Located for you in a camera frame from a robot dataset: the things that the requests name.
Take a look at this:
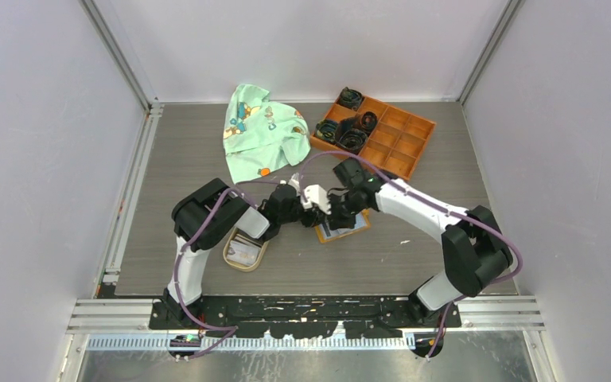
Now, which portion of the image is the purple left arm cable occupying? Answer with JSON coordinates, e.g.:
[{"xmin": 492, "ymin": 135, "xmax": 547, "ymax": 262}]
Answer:
[{"xmin": 172, "ymin": 181, "xmax": 286, "ymax": 362}]

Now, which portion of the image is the light green printed shirt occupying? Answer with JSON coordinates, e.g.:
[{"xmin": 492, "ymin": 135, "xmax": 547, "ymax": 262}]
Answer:
[{"xmin": 222, "ymin": 84, "xmax": 311, "ymax": 184}]

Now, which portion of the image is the orange compartment organizer tray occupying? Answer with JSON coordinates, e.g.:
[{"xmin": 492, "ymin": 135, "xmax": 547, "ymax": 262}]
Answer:
[{"xmin": 309, "ymin": 95, "xmax": 436, "ymax": 181}]

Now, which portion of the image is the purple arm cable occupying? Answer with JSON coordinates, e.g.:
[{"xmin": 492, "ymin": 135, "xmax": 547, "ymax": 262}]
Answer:
[
  {"xmin": 172, "ymin": 181, "xmax": 286, "ymax": 362},
  {"xmin": 297, "ymin": 150, "xmax": 525, "ymax": 363}
]

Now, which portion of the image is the orange leather card holder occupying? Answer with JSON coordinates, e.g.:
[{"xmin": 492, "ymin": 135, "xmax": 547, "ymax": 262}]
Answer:
[{"xmin": 314, "ymin": 210, "xmax": 371, "ymax": 244}]

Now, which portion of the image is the black orange rolled tie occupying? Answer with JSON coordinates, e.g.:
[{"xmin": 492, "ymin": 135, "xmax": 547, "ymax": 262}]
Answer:
[{"xmin": 356, "ymin": 111, "xmax": 378, "ymax": 136}]

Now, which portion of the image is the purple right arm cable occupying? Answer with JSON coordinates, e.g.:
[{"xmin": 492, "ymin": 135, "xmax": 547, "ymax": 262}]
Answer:
[{"xmin": 297, "ymin": 150, "xmax": 525, "ymax": 363}]

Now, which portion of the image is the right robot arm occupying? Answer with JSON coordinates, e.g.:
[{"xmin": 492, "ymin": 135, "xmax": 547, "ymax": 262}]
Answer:
[{"xmin": 330, "ymin": 158, "xmax": 513, "ymax": 327}]

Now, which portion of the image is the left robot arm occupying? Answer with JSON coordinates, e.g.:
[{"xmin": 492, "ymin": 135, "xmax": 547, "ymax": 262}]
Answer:
[{"xmin": 163, "ymin": 178, "xmax": 332, "ymax": 329}]

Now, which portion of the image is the dark green rolled tie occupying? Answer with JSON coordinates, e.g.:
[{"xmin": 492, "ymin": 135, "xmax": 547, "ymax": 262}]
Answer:
[{"xmin": 337, "ymin": 87, "xmax": 364, "ymax": 111}]

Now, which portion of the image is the aluminium front rail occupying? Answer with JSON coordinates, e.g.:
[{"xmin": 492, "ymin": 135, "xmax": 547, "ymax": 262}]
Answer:
[{"xmin": 66, "ymin": 295, "xmax": 545, "ymax": 357}]

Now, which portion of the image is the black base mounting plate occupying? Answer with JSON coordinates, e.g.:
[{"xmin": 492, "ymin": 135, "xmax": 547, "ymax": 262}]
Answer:
[{"xmin": 149, "ymin": 294, "xmax": 463, "ymax": 341}]

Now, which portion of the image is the beige oval card tray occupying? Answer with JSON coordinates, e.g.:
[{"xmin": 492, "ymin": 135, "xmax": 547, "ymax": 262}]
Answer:
[{"xmin": 222, "ymin": 228, "xmax": 270, "ymax": 272}]

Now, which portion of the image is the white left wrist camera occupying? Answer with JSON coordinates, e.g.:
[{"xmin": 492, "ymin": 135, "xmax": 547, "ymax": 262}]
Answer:
[{"xmin": 280, "ymin": 173, "xmax": 302, "ymax": 198}]

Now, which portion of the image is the blue yellow rolled tie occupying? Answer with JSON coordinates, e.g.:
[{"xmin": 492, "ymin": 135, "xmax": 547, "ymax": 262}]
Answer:
[{"xmin": 314, "ymin": 119, "xmax": 339, "ymax": 145}]

